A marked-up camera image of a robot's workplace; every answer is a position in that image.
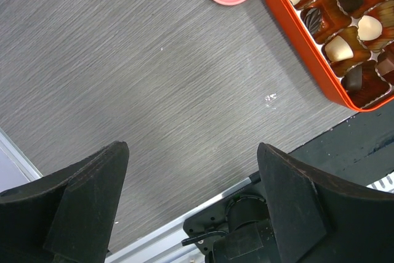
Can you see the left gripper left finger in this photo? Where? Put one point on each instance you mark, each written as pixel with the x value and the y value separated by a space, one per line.
pixel 66 216

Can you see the orange chocolate box tray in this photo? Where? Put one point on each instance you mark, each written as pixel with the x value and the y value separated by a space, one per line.
pixel 347 45

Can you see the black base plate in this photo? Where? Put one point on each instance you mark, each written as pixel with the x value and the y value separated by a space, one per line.
pixel 359 149

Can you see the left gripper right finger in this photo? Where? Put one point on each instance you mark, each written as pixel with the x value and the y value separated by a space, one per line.
pixel 319 217

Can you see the white cable duct rail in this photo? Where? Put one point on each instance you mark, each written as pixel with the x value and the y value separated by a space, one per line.
pixel 385 184

